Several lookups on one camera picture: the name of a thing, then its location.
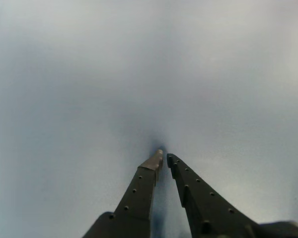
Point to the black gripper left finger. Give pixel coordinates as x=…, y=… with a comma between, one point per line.
x=134, y=203

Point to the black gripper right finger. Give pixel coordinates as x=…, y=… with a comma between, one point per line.
x=203, y=205

